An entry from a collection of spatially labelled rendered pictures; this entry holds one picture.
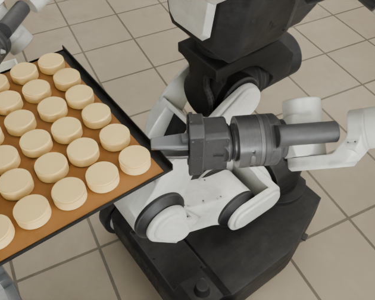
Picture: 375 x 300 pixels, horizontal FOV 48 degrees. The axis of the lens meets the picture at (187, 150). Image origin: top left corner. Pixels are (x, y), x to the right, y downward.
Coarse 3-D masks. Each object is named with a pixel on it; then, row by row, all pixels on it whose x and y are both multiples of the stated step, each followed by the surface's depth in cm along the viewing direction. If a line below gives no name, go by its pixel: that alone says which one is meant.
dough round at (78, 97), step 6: (72, 90) 77; (78, 90) 77; (84, 90) 77; (90, 90) 77; (66, 96) 76; (72, 96) 76; (78, 96) 76; (84, 96) 76; (90, 96) 76; (72, 102) 75; (78, 102) 75; (84, 102) 76; (90, 102) 77; (78, 108) 76
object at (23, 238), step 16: (48, 80) 82; (64, 96) 79; (96, 96) 79; (32, 112) 76; (80, 112) 76; (48, 128) 73; (16, 144) 71; (32, 160) 68; (112, 160) 69; (0, 176) 66; (32, 176) 66; (80, 176) 66; (128, 176) 66; (144, 176) 66; (32, 192) 64; (48, 192) 64; (112, 192) 64; (0, 208) 62; (80, 208) 62; (96, 208) 62; (16, 224) 60; (48, 224) 60; (64, 224) 60; (16, 240) 59; (32, 240) 59; (0, 256) 57
